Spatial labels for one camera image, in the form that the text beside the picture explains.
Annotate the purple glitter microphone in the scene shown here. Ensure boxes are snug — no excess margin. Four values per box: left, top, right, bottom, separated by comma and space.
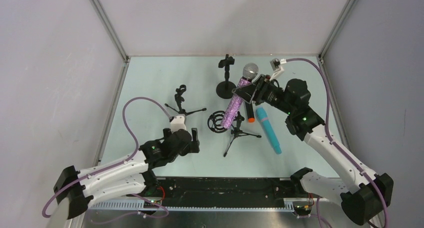
220, 62, 260, 129

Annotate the black shock mount tripod stand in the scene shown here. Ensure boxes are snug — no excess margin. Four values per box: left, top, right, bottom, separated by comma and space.
207, 110, 262, 158

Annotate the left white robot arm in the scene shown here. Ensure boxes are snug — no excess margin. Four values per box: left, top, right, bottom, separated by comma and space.
53, 128, 200, 220

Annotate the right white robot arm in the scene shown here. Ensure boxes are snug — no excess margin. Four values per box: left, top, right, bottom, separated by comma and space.
232, 75, 394, 226

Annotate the black round base stand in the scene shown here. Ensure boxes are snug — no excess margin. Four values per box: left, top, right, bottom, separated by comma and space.
215, 54, 236, 99

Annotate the black tripod clip stand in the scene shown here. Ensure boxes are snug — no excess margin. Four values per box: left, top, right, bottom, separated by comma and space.
164, 84, 207, 116

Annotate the black orange-tipped microphone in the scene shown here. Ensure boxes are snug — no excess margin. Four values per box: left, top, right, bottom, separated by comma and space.
244, 102, 255, 123

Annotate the teal blue microphone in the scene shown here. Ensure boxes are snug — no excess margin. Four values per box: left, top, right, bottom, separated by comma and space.
255, 105, 282, 155

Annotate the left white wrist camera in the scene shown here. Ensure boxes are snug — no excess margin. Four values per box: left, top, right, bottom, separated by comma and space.
170, 114, 187, 133

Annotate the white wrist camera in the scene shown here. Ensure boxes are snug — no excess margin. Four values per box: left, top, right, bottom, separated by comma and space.
170, 114, 187, 133
269, 58, 287, 81

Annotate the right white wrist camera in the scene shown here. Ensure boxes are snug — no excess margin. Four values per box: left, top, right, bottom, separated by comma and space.
269, 58, 287, 81

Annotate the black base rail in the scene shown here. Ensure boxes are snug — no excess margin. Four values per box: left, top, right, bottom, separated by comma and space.
139, 177, 309, 209

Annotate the white toothed cable duct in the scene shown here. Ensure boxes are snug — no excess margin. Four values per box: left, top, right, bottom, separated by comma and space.
89, 199, 299, 213

